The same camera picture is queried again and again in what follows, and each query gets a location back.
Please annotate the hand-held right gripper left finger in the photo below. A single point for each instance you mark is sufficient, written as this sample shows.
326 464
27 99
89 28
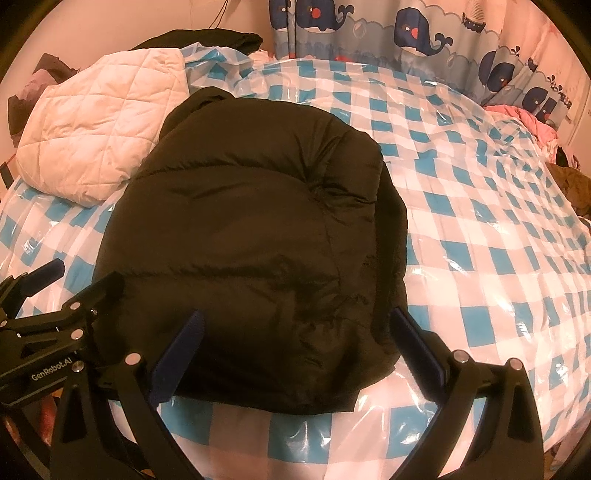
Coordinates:
178 346

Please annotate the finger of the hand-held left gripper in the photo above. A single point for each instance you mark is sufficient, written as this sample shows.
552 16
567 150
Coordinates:
92 295
44 272

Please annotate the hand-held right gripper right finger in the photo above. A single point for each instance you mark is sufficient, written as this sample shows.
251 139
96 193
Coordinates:
415 346

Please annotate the black puffer jacket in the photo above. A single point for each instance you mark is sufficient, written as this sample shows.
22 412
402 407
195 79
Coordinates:
249 240

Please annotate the blue white checkered plastic sheet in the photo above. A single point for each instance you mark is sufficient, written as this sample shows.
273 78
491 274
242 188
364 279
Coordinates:
485 240

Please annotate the dark grey cloth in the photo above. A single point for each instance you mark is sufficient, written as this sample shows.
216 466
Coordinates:
44 78

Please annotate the brown cloth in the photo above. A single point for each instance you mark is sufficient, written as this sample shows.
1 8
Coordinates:
575 184

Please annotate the pink cloth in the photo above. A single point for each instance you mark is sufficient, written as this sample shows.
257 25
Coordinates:
526 122

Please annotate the black cloth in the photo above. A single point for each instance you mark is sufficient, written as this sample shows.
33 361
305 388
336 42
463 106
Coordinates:
203 41

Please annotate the whale print curtain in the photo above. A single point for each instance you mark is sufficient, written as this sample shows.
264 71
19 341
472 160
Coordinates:
415 46

